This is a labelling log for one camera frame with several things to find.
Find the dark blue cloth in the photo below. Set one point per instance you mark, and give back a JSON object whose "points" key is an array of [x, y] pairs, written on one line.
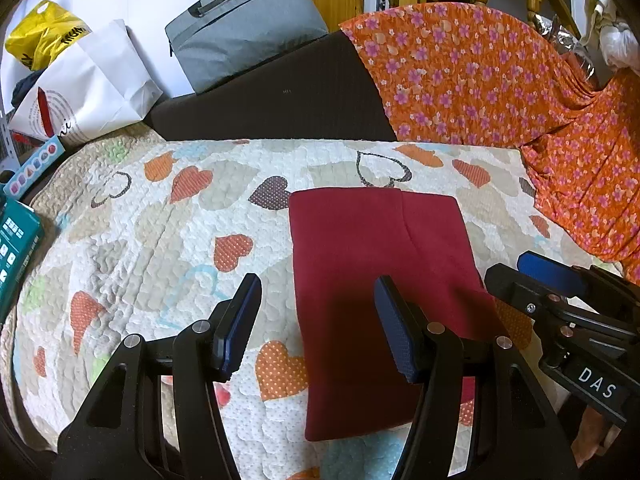
{"points": [[25, 90]]}

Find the white cloth bundle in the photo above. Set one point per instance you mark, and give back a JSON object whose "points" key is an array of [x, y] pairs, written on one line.
{"points": [[615, 35]]}

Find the teal cardboard box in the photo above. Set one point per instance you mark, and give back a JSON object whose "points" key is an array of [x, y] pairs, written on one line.
{"points": [[17, 240]]}

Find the grey laptop bag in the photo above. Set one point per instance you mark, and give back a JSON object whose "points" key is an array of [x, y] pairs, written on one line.
{"points": [[250, 35]]}

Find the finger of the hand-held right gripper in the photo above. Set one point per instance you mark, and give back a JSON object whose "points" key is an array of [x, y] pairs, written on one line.
{"points": [[550, 270], [510, 285]]}

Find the heart print quilted blanket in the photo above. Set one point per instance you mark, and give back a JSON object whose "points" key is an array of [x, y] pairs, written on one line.
{"points": [[150, 240]]}

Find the orange floral cloth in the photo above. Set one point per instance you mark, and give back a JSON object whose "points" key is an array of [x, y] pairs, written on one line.
{"points": [[475, 85]]}

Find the light blue paint box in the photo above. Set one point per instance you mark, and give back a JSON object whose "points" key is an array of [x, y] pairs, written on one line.
{"points": [[35, 165]]}

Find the yellow plastic bag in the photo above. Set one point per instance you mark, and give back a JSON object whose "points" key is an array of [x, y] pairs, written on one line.
{"points": [[35, 35]]}

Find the white perforated metal bracket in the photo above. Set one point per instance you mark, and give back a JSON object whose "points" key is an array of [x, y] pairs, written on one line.
{"points": [[7, 145]]}

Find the white paper bag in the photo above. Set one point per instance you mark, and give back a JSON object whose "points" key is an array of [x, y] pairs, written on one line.
{"points": [[100, 80]]}

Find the dark brown cushion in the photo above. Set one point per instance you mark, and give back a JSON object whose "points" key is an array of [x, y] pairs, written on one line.
{"points": [[280, 95]]}

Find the person's right hand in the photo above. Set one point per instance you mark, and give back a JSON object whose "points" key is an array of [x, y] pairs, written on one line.
{"points": [[592, 435]]}

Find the silver foil wrap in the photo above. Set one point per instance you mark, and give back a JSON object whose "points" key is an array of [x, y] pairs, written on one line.
{"points": [[562, 35]]}

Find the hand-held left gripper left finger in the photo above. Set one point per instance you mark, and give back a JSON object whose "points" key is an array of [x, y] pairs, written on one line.
{"points": [[239, 322]]}

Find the dark red garment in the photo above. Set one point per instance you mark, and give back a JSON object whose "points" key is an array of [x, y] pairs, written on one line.
{"points": [[350, 240]]}

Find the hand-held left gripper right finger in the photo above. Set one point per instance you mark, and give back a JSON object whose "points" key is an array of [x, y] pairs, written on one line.
{"points": [[395, 330]]}

